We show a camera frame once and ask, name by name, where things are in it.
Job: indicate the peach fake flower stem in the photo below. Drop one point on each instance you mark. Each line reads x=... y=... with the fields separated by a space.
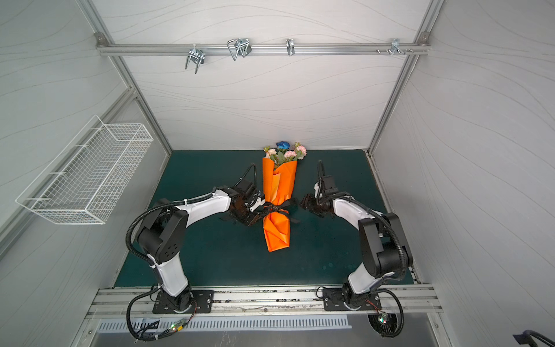
x=270 y=153

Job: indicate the blue fake flower stem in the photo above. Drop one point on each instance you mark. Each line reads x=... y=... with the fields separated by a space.
x=283 y=145

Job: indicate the small metal hook bracket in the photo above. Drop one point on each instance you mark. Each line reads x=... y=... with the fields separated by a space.
x=290 y=47

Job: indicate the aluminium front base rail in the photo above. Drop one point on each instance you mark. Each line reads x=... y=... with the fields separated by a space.
x=271 y=300

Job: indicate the metal u-bolt clamp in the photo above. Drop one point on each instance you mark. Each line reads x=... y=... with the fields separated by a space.
x=195 y=58
x=239 y=47

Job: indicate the white wire basket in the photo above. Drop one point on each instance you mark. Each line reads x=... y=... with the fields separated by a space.
x=83 y=183

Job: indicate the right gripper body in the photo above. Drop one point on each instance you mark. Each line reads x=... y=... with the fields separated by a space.
x=314 y=204

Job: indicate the orange wrapping paper sheet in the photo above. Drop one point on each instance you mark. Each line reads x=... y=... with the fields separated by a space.
x=278 y=187

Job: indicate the green table mat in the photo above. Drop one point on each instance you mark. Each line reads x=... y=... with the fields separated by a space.
x=218 y=252

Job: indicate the pink fake flower stem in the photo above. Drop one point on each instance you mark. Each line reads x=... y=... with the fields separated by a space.
x=296 y=152

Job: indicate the aluminium cross rail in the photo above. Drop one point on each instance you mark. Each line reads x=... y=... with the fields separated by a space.
x=258 y=49

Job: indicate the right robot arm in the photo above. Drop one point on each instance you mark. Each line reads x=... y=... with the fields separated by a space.
x=385 y=254

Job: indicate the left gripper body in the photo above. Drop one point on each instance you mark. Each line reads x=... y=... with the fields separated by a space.
x=245 y=210

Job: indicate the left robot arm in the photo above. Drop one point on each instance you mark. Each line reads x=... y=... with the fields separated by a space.
x=157 y=235

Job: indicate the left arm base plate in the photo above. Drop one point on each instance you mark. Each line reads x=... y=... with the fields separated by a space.
x=199 y=301

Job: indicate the middle metal U-bolt clamp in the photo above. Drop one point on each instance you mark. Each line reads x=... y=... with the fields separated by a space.
x=239 y=47

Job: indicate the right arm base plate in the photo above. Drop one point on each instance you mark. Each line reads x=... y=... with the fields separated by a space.
x=334 y=300

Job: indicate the left metal U-bolt clamp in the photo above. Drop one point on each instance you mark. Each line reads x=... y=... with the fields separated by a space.
x=195 y=58

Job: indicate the white slotted cable duct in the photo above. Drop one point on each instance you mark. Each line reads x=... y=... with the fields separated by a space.
x=234 y=323

